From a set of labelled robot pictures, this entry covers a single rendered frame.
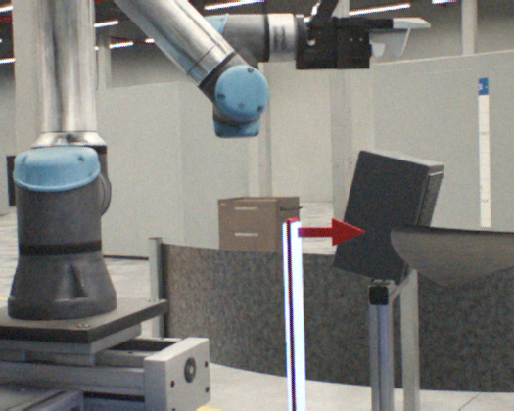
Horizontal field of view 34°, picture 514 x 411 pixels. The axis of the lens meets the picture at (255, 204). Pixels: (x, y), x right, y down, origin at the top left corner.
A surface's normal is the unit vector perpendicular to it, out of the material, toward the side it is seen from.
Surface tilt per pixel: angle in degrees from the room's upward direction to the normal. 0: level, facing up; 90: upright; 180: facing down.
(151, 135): 90
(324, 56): 98
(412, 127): 90
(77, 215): 90
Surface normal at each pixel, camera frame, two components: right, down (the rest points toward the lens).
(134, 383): -0.36, 0.06
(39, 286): -0.18, -0.25
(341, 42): 0.09, 0.18
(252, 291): -0.65, 0.06
